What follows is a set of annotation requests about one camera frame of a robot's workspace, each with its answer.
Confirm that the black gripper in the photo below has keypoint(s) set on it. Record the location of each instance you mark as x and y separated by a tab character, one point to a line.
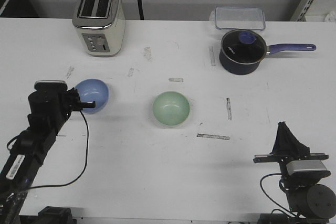
285	141
70	101

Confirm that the blue bowl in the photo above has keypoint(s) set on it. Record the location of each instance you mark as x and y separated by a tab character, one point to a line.
93	90

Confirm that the green bowl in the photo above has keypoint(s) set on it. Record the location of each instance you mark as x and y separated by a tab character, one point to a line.
171	108

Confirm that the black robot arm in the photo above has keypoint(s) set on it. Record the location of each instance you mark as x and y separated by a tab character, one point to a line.
312	204
51	106

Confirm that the cream two-slot toaster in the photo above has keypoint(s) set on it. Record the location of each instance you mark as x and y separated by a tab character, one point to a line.
100	25

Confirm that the dark blue saucepan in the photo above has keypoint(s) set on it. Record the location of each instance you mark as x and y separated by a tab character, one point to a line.
241	69

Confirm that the glass pot lid blue knob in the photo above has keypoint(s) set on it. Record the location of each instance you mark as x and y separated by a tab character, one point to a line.
243	46

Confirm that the clear plastic food container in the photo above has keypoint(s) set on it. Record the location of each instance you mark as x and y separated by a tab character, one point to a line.
228	18

